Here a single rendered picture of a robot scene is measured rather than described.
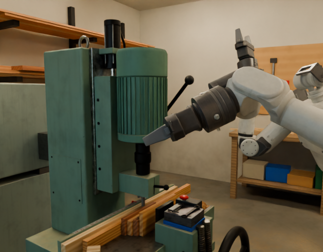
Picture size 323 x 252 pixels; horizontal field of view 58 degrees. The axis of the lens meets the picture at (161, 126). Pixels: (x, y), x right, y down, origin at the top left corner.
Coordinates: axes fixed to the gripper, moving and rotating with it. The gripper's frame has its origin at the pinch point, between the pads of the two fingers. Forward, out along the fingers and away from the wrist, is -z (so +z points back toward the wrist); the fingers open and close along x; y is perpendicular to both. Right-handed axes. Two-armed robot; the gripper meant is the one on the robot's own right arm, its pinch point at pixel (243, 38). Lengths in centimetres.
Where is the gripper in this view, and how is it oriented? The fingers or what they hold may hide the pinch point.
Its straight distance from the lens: 143.1
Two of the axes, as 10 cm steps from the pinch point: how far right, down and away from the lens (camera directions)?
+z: 1.0, 9.8, -1.6
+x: -6.2, -0.6, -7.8
